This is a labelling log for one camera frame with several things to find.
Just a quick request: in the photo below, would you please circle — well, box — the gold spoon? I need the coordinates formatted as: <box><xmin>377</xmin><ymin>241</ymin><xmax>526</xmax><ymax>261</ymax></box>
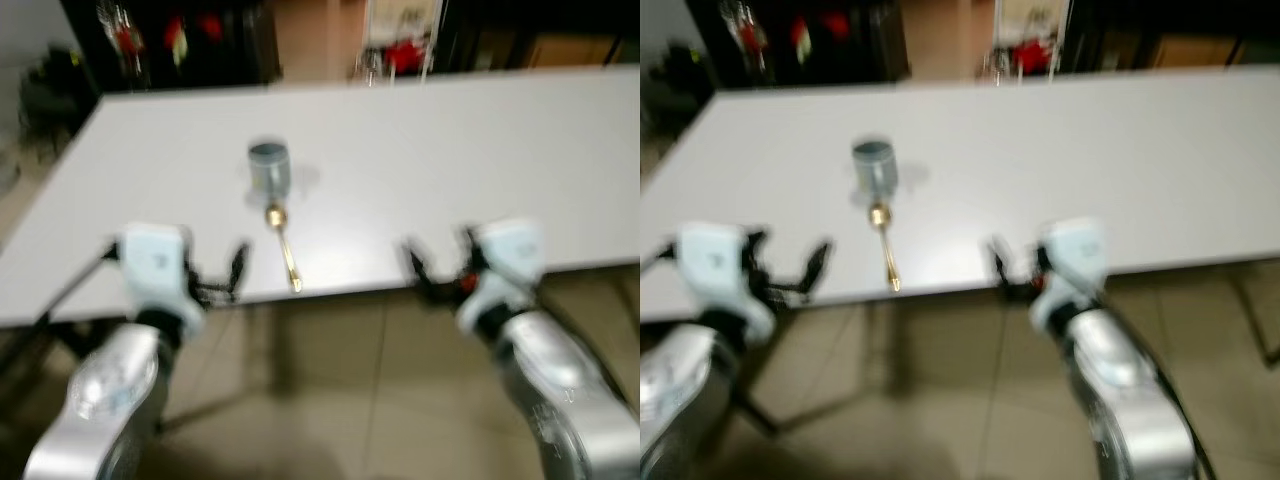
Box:
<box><xmin>867</xmin><ymin>203</ymin><xmax>902</xmax><ymax>294</ymax></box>
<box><xmin>264</xmin><ymin>203</ymin><xmax>304</xmax><ymax>294</ymax></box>

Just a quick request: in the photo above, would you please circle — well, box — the grey cup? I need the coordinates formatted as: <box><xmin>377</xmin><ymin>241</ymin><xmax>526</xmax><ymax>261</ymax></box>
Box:
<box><xmin>851</xmin><ymin>141</ymin><xmax>899</xmax><ymax>203</ymax></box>
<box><xmin>247</xmin><ymin>141</ymin><xmax>292</xmax><ymax>203</ymax></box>

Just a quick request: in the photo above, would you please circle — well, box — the black metal table leg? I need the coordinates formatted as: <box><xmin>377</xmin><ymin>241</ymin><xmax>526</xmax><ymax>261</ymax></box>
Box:
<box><xmin>733</xmin><ymin>300</ymin><xmax>886</xmax><ymax>438</ymax></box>
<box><xmin>1228</xmin><ymin>268</ymin><xmax>1280</xmax><ymax>369</ymax></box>

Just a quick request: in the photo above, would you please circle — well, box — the black bag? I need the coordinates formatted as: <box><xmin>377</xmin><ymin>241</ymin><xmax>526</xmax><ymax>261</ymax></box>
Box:
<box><xmin>642</xmin><ymin>40</ymin><xmax>718</xmax><ymax>143</ymax></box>
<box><xmin>18</xmin><ymin>44</ymin><xmax>103</xmax><ymax>156</ymax></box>

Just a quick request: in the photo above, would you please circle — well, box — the red object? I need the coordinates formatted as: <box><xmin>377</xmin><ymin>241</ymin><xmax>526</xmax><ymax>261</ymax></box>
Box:
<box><xmin>384</xmin><ymin>38</ymin><xmax>428</xmax><ymax>75</ymax></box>
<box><xmin>1010</xmin><ymin>38</ymin><xmax>1055</xmax><ymax>77</ymax></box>

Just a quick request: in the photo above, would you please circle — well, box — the brown cardboard box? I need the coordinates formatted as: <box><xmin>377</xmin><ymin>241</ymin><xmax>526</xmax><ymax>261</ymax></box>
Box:
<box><xmin>1148</xmin><ymin>34</ymin><xmax>1243</xmax><ymax>70</ymax></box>
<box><xmin>524</xmin><ymin>34</ymin><xmax>623</xmax><ymax>70</ymax></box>

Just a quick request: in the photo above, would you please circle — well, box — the dark cabinet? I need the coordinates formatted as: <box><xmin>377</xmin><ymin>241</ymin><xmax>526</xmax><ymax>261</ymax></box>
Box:
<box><xmin>685</xmin><ymin>0</ymin><xmax>913</xmax><ymax>91</ymax></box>
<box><xmin>60</xmin><ymin>0</ymin><xmax>283</xmax><ymax>93</ymax></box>

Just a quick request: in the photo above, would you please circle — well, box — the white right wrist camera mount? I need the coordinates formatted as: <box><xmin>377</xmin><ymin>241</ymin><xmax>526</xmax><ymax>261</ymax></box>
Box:
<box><xmin>1030</xmin><ymin>216</ymin><xmax>1111</xmax><ymax>333</ymax></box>
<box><xmin>455</xmin><ymin>218</ymin><xmax>547</xmax><ymax>336</ymax></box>

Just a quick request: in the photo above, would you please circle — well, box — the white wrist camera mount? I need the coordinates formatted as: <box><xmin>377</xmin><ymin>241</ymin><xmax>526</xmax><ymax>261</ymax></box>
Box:
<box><xmin>1030</xmin><ymin>216</ymin><xmax>1111</xmax><ymax>333</ymax></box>
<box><xmin>113</xmin><ymin>223</ymin><xmax>208</xmax><ymax>339</ymax></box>
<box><xmin>455</xmin><ymin>218</ymin><xmax>547</xmax><ymax>336</ymax></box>
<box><xmin>675</xmin><ymin>221</ymin><xmax>778</xmax><ymax>343</ymax></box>

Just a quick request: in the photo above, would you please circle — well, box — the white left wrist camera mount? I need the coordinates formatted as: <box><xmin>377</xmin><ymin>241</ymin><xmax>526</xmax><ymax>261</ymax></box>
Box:
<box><xmin>675</xmin><ymin>221</ymin><xmax>778</xmax><ymax>343</ymax></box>
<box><xmin>113</xmin><ymin>223</ymin><xmax>208</xmax><ymax>339</ymax></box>

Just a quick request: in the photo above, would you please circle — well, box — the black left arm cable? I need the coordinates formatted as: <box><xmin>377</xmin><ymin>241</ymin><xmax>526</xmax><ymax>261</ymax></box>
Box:
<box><xmin>28</xmin><ymin>240</ymin><xmax>123</xmax><ymax>333</ymax></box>
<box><xmin>640</xmin><ymin>244</ymin><xmax>683</xmax><ymax>276</ymax></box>

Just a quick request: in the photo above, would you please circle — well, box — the white frame stand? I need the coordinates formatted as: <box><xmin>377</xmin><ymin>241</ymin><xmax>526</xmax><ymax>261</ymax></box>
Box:
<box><xmin>355</xmin><ymin>0</ymin><xmax>444</xmax><ymax>81</ymax></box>
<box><xmin>985</xmin><ymin>0</ymin><xmax>1073</xmax><ymax>83</ymax></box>

